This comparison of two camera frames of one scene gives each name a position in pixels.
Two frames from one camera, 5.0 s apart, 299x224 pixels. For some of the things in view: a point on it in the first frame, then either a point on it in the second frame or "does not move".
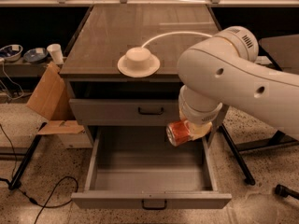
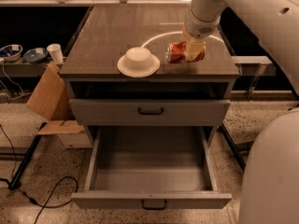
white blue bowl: (11, 52) does not move
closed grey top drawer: (126, 112) does not move
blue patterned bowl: (35, 54) does not move
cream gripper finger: (197, 131) → (194, 46)
